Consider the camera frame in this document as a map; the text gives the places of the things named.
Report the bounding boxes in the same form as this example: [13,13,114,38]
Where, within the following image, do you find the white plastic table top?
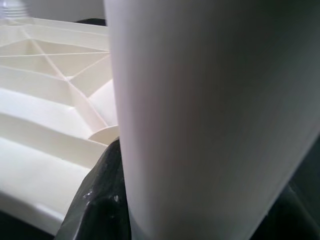
[0,16,120,231]

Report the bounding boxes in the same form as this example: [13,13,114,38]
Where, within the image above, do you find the black cloth table cover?
[0,17,320,240]

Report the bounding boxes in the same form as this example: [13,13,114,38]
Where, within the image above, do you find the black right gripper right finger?
[264,184,320,240]

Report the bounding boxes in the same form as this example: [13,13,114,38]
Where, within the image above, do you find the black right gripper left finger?
[54,137,132,240]

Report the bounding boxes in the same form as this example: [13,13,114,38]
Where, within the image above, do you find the white plastic table leg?
[103,0,320,240]
[0,0,29,19]

